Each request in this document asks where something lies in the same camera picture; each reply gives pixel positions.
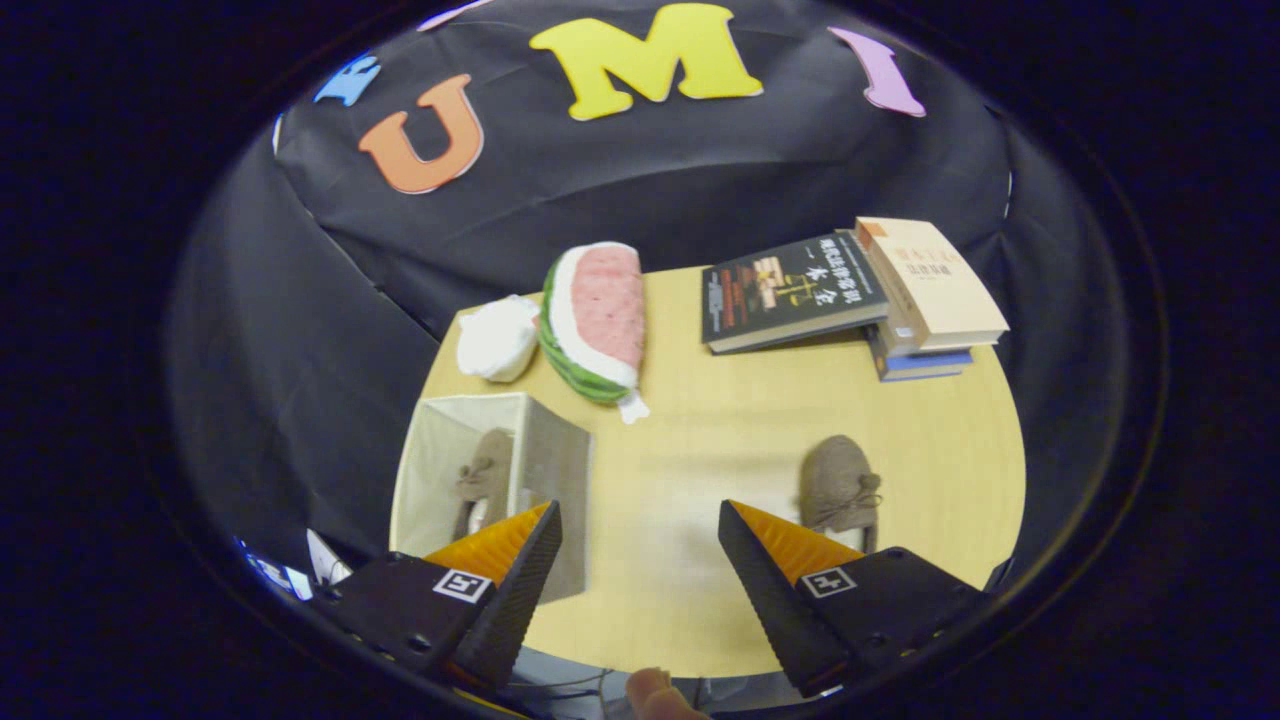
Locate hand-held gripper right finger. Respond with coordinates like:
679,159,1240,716
717,500,986,699

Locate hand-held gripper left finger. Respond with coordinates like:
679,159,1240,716
310,500,563,691

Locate brown fuzzy shoe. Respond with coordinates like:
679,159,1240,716
798,434,883,554
452,428,516,541

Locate grey fabric storage box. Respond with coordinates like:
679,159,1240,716
389,392,594,604

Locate white and blue papers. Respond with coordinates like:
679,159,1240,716
235,528,353,601

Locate white plush toy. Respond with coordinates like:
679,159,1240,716
457,294,542,383

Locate blue cover book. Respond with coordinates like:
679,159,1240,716
868,330,974,383

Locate white cover book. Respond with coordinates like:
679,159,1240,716
870,315,976,359

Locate watermelon slice plush toy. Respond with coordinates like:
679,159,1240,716
537,241,651,425

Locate black cover book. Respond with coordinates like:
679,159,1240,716
701,230,891,356

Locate beige cover book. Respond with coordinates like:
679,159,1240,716
855,216,1011,351

